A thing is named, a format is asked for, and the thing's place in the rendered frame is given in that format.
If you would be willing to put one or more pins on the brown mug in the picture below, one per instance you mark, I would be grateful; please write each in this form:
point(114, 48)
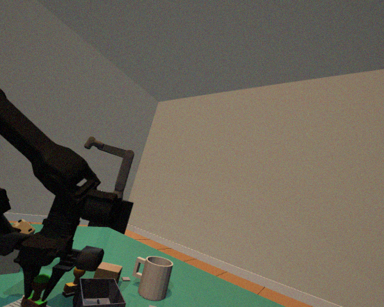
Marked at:
point(154, 278)

